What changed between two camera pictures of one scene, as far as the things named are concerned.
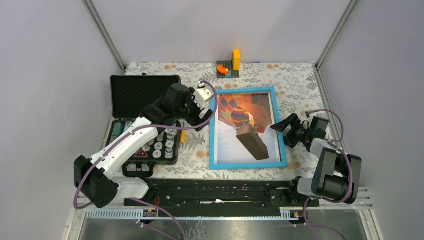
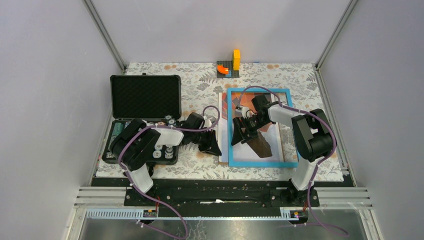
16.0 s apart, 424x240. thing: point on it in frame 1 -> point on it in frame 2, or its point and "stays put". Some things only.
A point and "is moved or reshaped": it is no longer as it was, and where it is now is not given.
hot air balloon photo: x=244 y=134 is moved or reshaped
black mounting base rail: x=224 y=192 stays put
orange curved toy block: x=221 y=69 stays put
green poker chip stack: x=118 y=131 stays put
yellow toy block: x=236 y=59 stays put
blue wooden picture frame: x=213 y=134 is moved or reshaped
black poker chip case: x=130 y=94 stays put
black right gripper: x=295 y=122 -> x=238 y=135
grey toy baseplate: x=228 y=64 stays put
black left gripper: x=196 y=119 -> x=212 y=147
